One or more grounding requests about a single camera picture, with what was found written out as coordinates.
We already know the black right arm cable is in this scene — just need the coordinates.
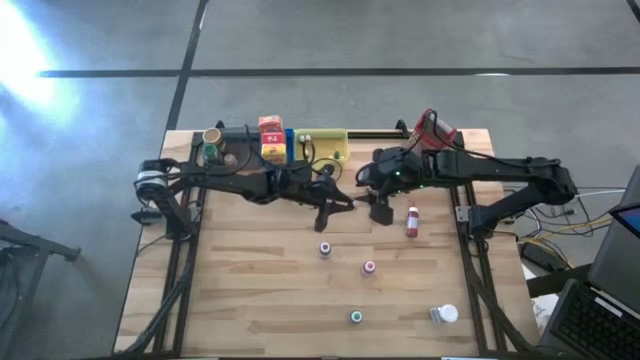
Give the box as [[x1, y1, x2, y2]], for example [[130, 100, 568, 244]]
[[428, 109, 562, 170]]

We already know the yellow translucent plastic bin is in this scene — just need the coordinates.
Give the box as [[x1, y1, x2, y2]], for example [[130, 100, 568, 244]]
[[293, 128, 350, 166]]

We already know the white-lidded seasoning jar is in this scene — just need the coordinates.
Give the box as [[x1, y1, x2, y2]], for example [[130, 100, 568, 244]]
[[429, 303, 460, 326]]

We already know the yellow cereal box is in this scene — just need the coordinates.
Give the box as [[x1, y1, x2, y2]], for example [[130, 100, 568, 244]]
[[260, 142, 288, 165]]

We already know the black laptop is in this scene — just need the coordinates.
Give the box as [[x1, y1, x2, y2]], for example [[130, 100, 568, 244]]
[[541, 164, 640, 360]]

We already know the black cable bundle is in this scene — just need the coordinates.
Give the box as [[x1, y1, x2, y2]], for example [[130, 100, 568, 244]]
[[519, 197, 616, 242]]

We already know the red metal box grater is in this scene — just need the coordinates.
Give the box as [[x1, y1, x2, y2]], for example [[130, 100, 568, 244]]
[[407, 108, 459, 154]]

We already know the grey translucent plastic bin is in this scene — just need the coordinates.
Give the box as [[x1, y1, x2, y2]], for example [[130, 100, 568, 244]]
[[192, 127, 264, 174]]

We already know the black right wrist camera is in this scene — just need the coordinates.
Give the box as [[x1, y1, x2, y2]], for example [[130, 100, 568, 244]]
[[356, 164, 377, 188]]

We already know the white cable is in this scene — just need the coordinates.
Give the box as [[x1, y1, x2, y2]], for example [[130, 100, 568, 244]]
[[569, 188, 626, 200]]

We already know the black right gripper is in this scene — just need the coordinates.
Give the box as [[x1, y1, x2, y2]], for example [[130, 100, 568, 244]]
[[355, 151, 427, 227]]

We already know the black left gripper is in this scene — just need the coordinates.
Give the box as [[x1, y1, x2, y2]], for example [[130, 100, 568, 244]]
[[293, 163, 357, 234]]

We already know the black metal stand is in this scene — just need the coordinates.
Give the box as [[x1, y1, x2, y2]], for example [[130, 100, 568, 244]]
[[0, 218, 81, 264]]

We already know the black power brick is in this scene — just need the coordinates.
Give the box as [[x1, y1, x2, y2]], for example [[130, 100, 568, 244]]
[[518, 241, 569, 274]]

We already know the blue plastic bin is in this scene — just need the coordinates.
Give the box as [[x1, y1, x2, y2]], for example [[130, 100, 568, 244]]
[[257, 128, 296, 169]]

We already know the blue-lit monitor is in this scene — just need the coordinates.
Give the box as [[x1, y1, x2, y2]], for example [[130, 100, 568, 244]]
[[608, 202, 640, 240]]

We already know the red food colour bottle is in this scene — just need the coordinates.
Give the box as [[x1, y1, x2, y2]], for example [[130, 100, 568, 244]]
[[405, 206, 420, 239]]

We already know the black side table frame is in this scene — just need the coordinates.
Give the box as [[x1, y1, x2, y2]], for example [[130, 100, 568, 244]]
[[526, 263, 596, 300]]

